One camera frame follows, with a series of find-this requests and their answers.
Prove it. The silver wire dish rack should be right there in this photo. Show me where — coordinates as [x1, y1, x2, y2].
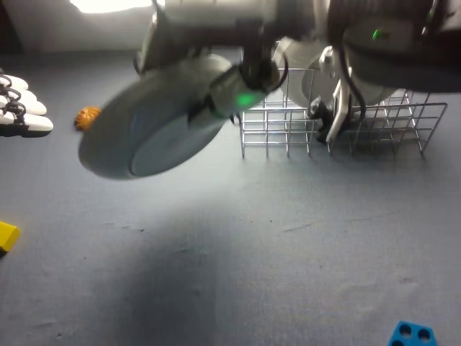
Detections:
[237, 39, 449, 159]

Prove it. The grey table cloth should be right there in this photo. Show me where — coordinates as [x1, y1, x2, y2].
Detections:
[0, 0, 461, 346]

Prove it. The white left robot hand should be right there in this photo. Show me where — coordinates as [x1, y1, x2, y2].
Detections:
[0, 68, 54, 138]

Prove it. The blue pentagon block with holes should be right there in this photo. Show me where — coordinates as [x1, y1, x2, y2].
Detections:
[388, 320, 439, 346]

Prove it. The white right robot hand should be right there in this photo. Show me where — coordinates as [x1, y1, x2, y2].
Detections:
[135, 0, 282, 122]

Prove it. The orange swirl cookie toy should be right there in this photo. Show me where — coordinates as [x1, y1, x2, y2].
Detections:
[74, 105, 102, 131]

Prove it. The yellow rectangular block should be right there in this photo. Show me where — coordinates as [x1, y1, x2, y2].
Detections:
[0, 221, 22, 257]

